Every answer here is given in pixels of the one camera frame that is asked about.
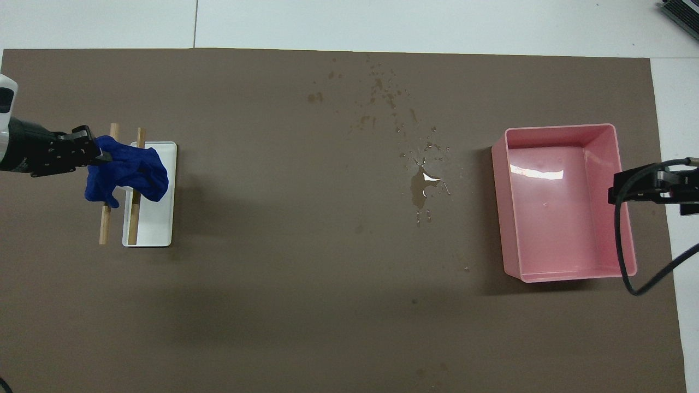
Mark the grey ribbed device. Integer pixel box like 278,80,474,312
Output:
658,0,699,27

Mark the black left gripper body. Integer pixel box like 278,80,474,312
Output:
4,117,82,178

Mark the blue towel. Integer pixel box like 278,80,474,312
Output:
85,135,169,209

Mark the pink plastic bin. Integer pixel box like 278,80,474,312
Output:
491,124,638,283

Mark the brown table mat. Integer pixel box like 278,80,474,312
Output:
0,48,688,393

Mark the spilled water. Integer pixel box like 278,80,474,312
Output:
401,126,454,224

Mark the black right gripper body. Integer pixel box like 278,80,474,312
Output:
658,165,699,204

